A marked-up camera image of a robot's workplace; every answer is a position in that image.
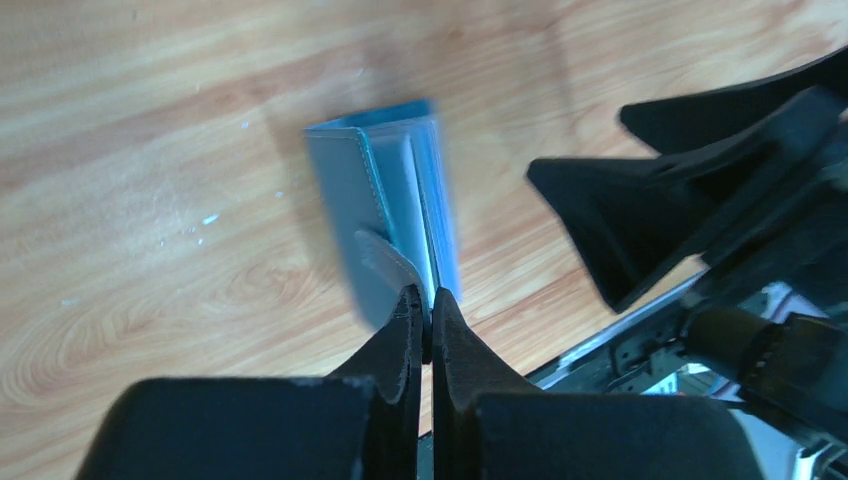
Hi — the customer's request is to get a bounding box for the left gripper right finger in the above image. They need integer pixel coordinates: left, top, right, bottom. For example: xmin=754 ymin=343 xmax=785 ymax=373
xmin=431 ymin=288 xmax=762 ymax=479

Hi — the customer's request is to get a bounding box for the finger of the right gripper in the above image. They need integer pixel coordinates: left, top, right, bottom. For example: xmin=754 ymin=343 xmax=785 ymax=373
xmin=619 ymin=47 xmax=847 ymax=155

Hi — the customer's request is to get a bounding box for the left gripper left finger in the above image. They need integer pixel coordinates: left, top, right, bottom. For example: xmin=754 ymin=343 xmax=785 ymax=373
xmin=78 ymin=286 xmax=424 ymax=479

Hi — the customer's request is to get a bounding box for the teal leather card holder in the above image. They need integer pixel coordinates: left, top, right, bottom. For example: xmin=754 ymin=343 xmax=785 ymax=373
xmin=303 ymin=99 xmax=461 ymax=329

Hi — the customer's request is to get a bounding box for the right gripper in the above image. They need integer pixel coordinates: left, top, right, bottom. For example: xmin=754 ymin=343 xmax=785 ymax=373
xmin=527 ymin=87 xmax=847 ymax=451

